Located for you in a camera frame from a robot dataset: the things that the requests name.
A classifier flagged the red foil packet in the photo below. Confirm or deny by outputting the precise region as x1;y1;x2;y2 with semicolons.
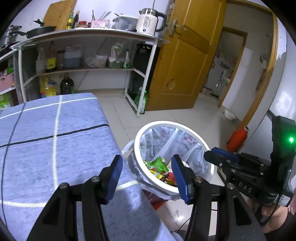
165;172;177;187

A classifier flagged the grey plastic bin liner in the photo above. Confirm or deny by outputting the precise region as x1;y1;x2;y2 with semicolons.
121;124;212;202

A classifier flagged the black frying pan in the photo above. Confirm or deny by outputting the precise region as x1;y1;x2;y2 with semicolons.
16;26;56;39

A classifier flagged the yellow wrapper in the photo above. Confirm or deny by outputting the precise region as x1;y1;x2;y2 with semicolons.
149;169;166;182

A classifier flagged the green packaged food bag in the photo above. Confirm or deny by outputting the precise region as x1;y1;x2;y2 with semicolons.
0;92;13;112

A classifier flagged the blue checked tablecloth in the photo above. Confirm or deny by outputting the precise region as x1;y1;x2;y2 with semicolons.
1;93;174;240

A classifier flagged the yellow wooden door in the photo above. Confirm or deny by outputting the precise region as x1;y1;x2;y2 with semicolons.
147;0;227;110

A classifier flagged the green bottle on floor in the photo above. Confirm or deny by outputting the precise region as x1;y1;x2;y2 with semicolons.
134;87;148;114

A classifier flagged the dark soy sauce jug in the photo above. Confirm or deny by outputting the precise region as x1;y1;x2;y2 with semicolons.
60;73;75;95

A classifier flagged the white metal shelf rack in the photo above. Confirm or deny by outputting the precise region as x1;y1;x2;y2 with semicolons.
1;28;165;103

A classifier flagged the yellow label vinegar bottle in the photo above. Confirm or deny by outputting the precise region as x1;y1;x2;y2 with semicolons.
45;41;57;73

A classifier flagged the stainless steel steamer pot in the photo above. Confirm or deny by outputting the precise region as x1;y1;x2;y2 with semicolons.
1;25;22;48

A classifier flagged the wooden cutting board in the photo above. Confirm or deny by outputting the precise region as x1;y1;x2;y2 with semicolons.
43;0;77;30

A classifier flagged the green snack wrapper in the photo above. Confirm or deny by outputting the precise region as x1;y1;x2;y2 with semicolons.
144;157;169;173

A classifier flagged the white electric kettle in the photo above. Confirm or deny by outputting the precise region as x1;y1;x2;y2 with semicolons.
136;8;167;36

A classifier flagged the yellow cooking oil bottle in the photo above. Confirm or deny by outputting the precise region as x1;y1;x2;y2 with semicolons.
40;76;57;98

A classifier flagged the white plastic bucket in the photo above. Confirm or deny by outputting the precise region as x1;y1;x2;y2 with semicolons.
95;55;108;68

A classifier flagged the person's right hand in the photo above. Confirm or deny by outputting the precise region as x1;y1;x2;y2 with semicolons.
261;204;290;233

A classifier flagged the white round trash bin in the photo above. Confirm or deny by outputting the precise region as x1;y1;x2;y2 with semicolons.
133;120;215;197

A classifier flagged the translucent blue liquid jug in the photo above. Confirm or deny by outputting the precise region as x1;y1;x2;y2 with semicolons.
64;45;82;69

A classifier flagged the pink plastic basket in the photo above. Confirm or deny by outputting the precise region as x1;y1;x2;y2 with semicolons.
0;73;15;92

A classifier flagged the white bowl on floor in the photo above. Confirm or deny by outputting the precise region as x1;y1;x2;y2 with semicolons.
223;109;237;121

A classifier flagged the orange red thermos bottle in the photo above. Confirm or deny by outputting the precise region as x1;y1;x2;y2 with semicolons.
226;126;249;153

